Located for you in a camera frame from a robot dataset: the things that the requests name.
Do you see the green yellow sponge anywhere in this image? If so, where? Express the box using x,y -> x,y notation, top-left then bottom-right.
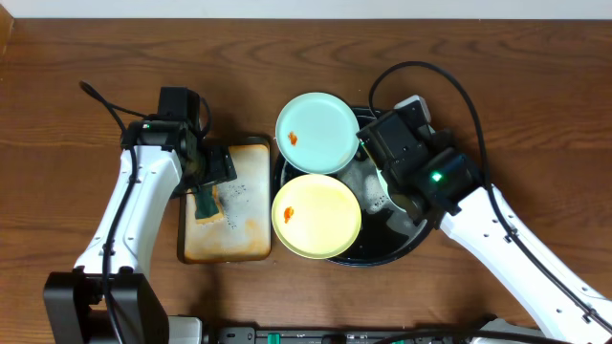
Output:
192,185 -> 224,225

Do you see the black rectangular soapy tray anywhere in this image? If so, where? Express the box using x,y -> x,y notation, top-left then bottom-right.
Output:
177,137 -> 272,264

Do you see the yellow plate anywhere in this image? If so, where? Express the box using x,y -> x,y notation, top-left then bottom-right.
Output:
271,174 -> 361,260

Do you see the mint plate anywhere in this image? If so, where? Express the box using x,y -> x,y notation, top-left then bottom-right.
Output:
275,92 -> 360,174
376,169 -> 431,224

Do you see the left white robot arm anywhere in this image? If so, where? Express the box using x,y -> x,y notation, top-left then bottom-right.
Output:
43,120 -> 236,343

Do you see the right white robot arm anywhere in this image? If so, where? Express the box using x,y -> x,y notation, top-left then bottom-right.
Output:
357,110 -> 611,343

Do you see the black round tray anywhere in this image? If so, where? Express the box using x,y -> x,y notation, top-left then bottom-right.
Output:
273,105 -> 439,268

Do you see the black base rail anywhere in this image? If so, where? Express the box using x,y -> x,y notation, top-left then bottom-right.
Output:
205,325 -> 546,344

